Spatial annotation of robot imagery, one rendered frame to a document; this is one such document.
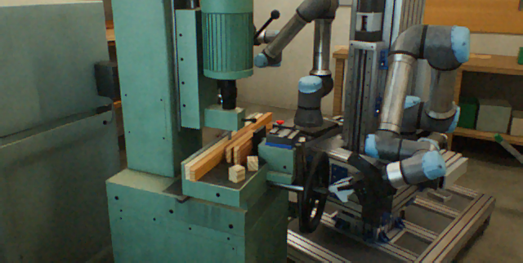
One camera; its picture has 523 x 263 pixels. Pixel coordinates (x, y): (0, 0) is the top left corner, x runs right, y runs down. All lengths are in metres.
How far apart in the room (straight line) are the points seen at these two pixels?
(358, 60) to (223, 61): 0.80
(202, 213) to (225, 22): 0.64
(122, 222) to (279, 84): 3.66
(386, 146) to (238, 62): 0.55
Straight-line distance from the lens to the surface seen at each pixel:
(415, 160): 1.31
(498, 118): 4.21
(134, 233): 1.73
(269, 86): 5.20
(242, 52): 1.44
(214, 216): 1.48
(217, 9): 1.41
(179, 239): 1.61
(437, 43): 1.52
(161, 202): 1.58
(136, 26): 1.57
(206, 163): 1.44
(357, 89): 2.08
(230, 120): 1.52
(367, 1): 1.98
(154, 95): 1.57
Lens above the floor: 1.53
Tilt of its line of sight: 18 degrees down
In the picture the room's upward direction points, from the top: straight up
